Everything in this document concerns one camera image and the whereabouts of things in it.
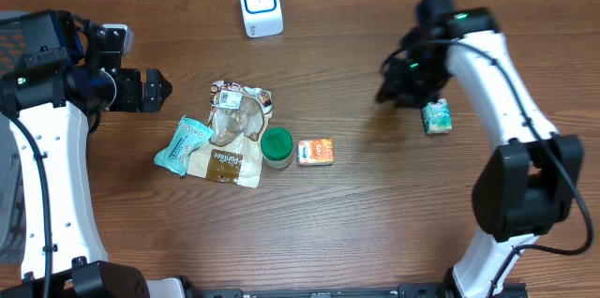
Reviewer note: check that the clear bag bread package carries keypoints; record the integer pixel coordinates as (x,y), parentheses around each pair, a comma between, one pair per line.
(239,115)

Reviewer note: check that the white barcode scanner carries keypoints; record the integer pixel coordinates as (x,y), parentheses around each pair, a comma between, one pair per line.
(262,18)

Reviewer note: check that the mint green wipes pack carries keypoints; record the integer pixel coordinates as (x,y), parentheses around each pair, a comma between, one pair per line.
(189,136)

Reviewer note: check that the dark grey mesh basket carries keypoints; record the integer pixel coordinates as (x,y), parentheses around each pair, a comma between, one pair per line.
(13,228)

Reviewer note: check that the green lid clear jar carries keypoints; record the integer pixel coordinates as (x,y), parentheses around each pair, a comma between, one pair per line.
(277,147)

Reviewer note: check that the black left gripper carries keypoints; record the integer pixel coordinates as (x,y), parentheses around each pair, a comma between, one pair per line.
(134,101)

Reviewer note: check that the orange tissue pack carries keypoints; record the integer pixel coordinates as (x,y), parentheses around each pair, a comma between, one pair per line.
(315,152)

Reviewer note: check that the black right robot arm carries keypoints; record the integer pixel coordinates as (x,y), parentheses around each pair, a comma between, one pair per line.
(529,183)

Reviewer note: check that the teal tissue pack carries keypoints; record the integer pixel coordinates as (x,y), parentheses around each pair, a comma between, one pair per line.
(437,118)

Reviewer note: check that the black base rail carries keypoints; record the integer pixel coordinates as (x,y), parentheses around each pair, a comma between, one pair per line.
(328,293)

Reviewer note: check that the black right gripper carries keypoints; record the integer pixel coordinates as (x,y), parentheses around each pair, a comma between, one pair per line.
(397,90)

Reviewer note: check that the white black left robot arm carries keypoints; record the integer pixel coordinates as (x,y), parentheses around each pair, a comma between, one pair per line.
(60,72)

